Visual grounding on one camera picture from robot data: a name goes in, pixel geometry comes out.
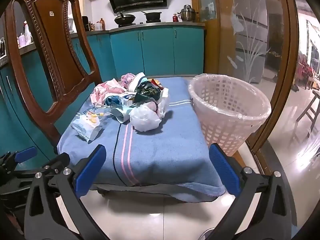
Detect white blue packet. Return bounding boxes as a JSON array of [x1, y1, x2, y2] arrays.
[[127, 72, 148, 93]]

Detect dark green foil wrapper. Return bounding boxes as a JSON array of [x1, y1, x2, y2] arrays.
[[135, 81, 162, 103]]

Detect white spray bottle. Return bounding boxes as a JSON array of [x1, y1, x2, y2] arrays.
[[24, 21, 32, 44]]

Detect grey kitchen countertop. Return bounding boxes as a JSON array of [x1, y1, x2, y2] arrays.
[[0, 22, 205, 65]]

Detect light blue wrapper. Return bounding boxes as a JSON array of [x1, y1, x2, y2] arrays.
[[110, 106, 131, 123]]

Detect clear packet yellow pieces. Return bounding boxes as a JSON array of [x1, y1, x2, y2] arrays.
[[71, 112, 103, 143]]

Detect translucent white plastic bag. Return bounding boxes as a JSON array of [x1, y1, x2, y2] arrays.
[[150, 87, 170, 118]]

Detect black cooking pot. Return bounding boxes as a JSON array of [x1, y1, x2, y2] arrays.
[[141, 11, 162, 22]]

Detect black wok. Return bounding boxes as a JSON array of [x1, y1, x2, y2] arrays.
[[114, 12, 136, 25]]

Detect teal wrapper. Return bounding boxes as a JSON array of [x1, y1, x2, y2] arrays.
[[105, 95, 123, 107]]

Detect pink plastic bag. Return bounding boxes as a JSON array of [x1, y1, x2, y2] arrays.
[[121, 73, 136, 86]]

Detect yellow wooden glass cabinet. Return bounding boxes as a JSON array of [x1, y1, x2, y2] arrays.
[[190, 0, 222, 75]]

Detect wooden stool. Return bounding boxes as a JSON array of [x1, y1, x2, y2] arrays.
[[295, 90, 320, 138]]

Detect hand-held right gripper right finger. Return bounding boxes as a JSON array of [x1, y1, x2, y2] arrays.
[[200, 143, 298, 240]]

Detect etched glass sliding door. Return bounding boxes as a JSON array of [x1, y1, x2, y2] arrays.
[[217, 0, 300, 155]]

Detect blue striped towel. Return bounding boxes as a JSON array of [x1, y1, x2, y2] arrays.
[[57, 77, 227, 198]]

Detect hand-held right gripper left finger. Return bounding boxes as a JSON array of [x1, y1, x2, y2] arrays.
[[24, 144, 110, 240]]

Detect pink white wrapper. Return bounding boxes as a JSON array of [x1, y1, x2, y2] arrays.
[[90, 79, 128, 105]]

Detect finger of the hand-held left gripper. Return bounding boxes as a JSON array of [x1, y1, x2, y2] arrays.
[[14, 152, 71, 184], [0, 147, 37, 173]]

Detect white plastic lattice basket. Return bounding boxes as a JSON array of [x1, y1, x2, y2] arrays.
[[187, 74, 272, 157]]

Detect gas stove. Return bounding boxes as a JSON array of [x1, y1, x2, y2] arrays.
[[117, 22, 163, 27]]

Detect white blue carton box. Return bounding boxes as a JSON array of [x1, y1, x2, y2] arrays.
[[117, 91, 137, 107]]

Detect carved wooden chair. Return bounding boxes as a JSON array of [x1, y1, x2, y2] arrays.
[[4, 0, 108, 155]]

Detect teal kitchen cabinets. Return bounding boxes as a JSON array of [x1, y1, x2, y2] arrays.
[[0, 26, 207, 155]]

